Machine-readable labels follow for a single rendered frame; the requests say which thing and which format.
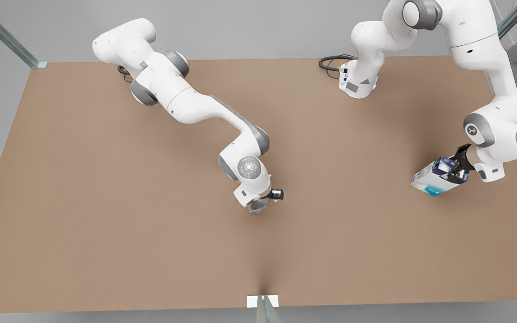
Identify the clear glass cup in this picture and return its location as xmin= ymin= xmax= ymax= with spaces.
xmin=248 ymin=199 xmax=271 ymax=215

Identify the blue and white carton box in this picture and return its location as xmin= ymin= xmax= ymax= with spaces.
xmin=410 ymin=156 xmax=470 ymax=197

